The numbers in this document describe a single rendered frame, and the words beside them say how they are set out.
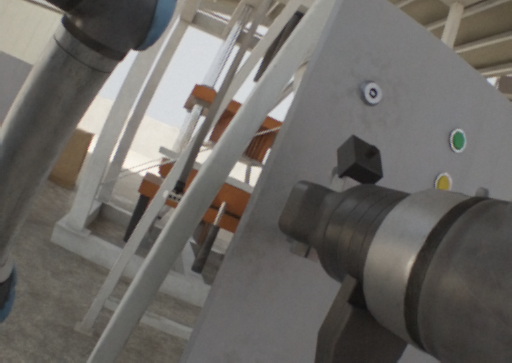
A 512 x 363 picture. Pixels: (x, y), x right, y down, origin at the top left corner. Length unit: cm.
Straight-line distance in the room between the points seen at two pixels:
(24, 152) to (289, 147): 38
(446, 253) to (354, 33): 33
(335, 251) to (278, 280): 18
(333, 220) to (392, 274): 9
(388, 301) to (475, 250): 6
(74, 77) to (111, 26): 8
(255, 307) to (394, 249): 26
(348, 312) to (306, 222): 10
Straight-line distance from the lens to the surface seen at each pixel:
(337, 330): 27
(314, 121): 46
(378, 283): 24
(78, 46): 59
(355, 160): 36
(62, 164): 620
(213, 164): 94
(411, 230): 23
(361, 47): 49
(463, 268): 19
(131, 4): 58
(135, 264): 351
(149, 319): 223
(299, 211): 35
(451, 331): 20
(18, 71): 352
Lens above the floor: 99
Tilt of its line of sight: 1 degrees up
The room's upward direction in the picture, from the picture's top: 23 degrees clockwise
